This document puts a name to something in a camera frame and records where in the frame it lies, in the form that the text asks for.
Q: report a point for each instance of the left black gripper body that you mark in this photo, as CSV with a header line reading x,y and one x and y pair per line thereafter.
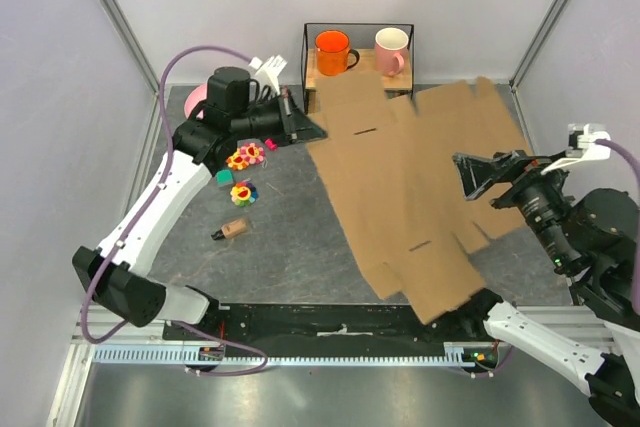
x,y
275,120

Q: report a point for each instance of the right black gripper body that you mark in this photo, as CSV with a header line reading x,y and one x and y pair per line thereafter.
x,y
538,196

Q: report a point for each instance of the brown cardboard box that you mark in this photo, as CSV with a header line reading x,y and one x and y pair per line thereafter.
x,y
387,167

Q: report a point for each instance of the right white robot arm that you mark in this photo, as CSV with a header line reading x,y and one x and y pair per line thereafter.
x,y
593,243

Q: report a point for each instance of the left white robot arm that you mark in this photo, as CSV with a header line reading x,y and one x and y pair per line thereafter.
x,y
115,274

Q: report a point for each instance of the pink black highlighter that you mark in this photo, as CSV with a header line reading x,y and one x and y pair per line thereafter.
x,y
270,144

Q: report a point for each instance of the pink petal flower plush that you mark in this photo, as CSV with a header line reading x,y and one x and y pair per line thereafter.
x,y
252,153

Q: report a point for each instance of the middle orange flower plush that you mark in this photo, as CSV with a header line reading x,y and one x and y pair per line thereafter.
x,y
236,162

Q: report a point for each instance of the teal green eraser block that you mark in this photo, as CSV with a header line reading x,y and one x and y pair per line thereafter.
x,y
224,178

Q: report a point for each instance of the pink round plate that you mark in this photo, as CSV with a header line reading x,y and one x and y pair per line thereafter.
x,y
194,98

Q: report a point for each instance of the lower rainbow flower plush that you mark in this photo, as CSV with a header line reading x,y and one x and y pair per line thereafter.
x,y
244,194

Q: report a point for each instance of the orange enamel mug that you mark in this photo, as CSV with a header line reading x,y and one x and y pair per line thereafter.
x,y
334,54

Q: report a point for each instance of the pink ceramic mug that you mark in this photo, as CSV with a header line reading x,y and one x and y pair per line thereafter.
x,y
391,50

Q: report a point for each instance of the slotted cable duct rail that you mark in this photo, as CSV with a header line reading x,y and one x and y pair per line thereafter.
x,y
201,356

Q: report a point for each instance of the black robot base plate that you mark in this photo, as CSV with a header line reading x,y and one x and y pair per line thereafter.
x,y
250,323

